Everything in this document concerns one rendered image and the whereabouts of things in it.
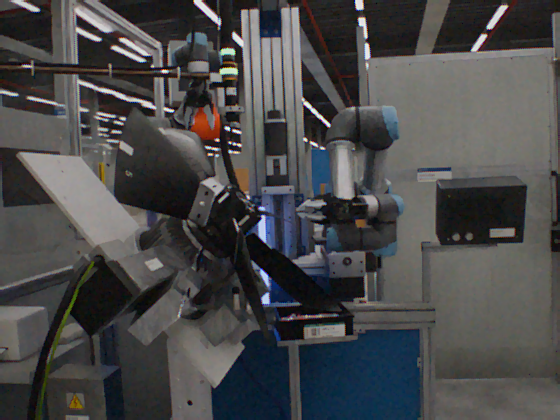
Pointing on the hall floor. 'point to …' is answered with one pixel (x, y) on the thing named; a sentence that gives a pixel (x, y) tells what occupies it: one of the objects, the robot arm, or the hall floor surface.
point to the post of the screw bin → (294, 382)
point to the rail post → (428, 373)
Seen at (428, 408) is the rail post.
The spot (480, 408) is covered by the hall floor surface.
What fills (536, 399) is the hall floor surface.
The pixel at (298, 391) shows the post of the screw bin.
